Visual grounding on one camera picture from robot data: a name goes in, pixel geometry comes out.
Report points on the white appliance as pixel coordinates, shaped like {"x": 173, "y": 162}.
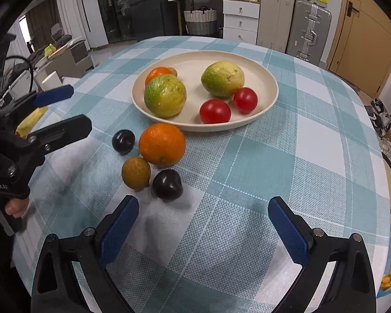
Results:
{"x": 18, "y": 84}

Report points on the small orange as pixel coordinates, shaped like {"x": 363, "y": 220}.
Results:
{"x": 157, "y": 73}

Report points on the white cylinder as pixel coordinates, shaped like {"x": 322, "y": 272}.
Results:
{"x": 52, "y": 81}

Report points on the yellow-green guava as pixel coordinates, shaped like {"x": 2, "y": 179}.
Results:
{"x": 222, "y": 79}
{"x": 165, "y": 96}

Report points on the white wardrobe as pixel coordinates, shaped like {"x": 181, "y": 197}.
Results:
{"x": 84, "y": 13}

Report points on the teal checkered tablecloth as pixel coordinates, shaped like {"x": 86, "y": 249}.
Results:
{"x": 280, "y": 169}

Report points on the wicker basket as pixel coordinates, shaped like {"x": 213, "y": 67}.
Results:
{"x": 200, "y": 21}

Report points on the green bag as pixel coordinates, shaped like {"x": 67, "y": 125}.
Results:
{"x": 50, "y": 49}

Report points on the brown curtain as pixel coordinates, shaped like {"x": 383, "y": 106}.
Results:
{"x": 40, "y": 26}

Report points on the pile of shoes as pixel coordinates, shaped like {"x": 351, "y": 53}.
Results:
{"x": 381, "y": 117}

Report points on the silver suitcase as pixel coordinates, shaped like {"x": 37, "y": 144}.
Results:
{"x": 308, "y": 32}

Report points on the yellow packet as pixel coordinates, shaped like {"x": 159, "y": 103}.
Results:
{"x": 31, "y": 122}

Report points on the wooden door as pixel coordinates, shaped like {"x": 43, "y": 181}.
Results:
{"x": 365, "y": 39}

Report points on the dark purple plum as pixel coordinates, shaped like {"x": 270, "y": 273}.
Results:
{"x": 166, "y": 184}
{"x": 123, "y": 141}

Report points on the person's left hand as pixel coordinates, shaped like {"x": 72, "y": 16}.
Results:
{"x": 18, "y": 207}

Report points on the dark glass wardrobe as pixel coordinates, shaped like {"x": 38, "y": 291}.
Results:
{"x": 114, "y": 9}

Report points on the beige suitcase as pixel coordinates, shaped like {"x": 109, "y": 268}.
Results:
{"x": 275, "y": 19}

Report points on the large orange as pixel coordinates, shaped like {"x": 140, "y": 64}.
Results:
{"x": 162, "y": 143}

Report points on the white desk with drawers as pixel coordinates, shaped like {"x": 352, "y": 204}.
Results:
{"x": 239, "y": 16}

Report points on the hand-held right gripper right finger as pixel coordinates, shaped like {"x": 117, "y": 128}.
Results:
{"x": 290, "y": 231}

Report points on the red tomato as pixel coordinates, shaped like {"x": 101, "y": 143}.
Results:
{"x": 245, "y": 100}
{"x": 215, "y": 111}

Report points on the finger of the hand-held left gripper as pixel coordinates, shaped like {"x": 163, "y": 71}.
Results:
{"x": 75, "y": 127}
{"x": 57, "y": 93}

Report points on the beige round plate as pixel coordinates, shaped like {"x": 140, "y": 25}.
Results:
{"x": 189, "y": 62}

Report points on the person's left forearm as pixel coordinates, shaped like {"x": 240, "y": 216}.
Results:
{"x": 3, "y": 267}

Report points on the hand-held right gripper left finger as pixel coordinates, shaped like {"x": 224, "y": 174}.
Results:
{"x": 117, "y": 231}

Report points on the grey office chair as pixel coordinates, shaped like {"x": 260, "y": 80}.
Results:
{"x": 60, "y": 32}

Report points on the dark grey refrigerator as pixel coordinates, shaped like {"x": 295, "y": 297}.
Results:
{"x": 153, "y": 6}

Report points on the low grey cabinet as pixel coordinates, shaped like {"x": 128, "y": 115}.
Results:
{"x": 71, "y": 60}

